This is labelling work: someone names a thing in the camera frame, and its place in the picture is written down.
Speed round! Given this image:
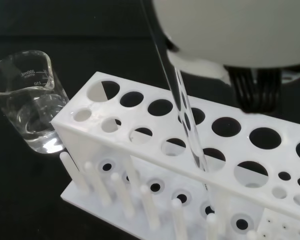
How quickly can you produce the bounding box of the clear glass beaker with water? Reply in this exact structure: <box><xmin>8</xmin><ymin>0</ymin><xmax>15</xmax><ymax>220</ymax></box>
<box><xmin>0</xmin><ymin>49</ymin><xmax>70</xmax><ymax>154</ymax></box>

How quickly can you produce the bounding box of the black bench cloth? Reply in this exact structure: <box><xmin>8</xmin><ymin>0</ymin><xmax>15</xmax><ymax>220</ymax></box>
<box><xmin>0</xmin><ymin>0</ymin><xmax>300</xmax><ymax>240</ymax></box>

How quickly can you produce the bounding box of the white test tube rack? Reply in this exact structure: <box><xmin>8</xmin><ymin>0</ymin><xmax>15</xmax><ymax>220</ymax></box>
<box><xmin>51</xmin><ymin>71</ymin><xmax>300</xmax><ymax>240</ymax></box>

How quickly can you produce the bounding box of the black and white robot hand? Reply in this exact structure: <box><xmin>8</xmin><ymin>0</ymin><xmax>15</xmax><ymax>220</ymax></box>
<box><xmin>151</xmin><ymin>0</ymin><xmax>300</xmax><ymax>114</ymax></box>

